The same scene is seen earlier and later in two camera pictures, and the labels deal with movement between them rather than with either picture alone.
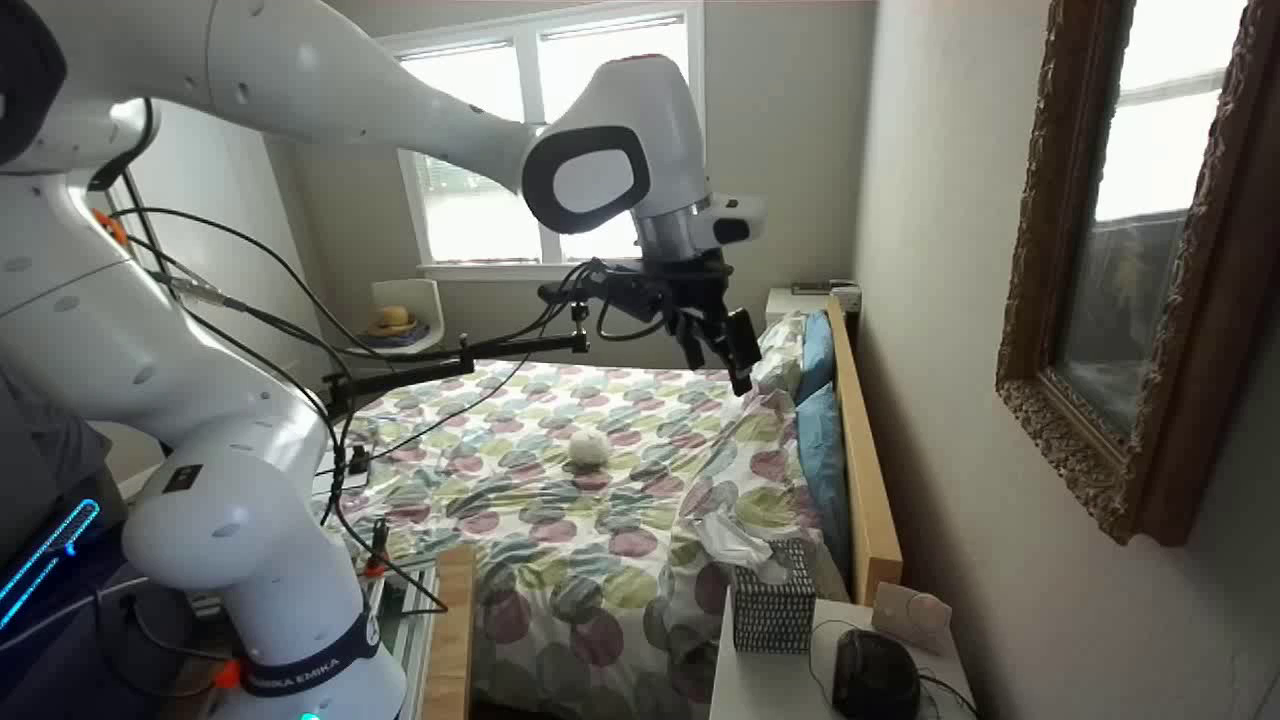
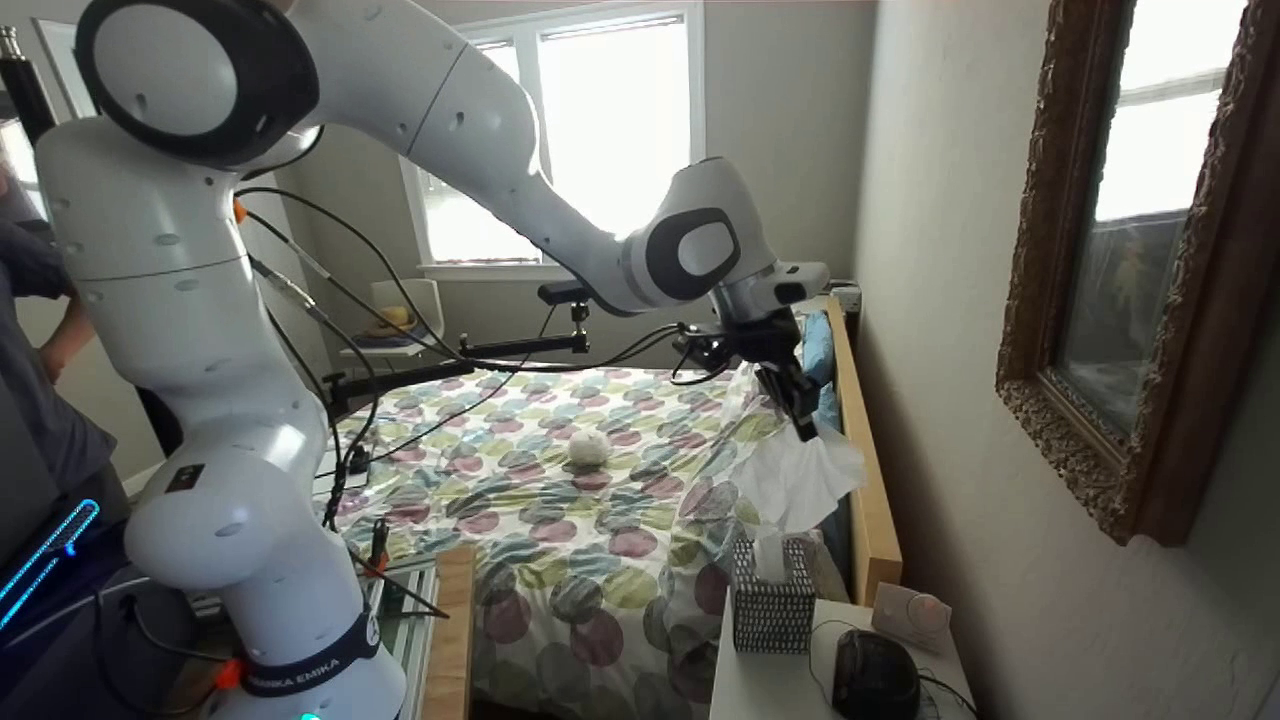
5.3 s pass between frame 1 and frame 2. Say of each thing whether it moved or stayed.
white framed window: stayed
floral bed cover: stayed
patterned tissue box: stayed
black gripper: moved
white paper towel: moved
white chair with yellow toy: stayed
